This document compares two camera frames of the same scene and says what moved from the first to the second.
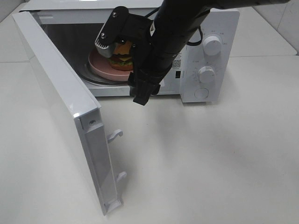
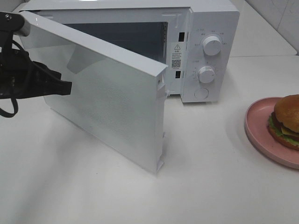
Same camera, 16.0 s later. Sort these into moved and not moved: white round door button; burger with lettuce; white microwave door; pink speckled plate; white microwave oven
Moved: white microwave door; pink speckled plate; burger with lettuce
Not moved: white microwave oven; white round door button
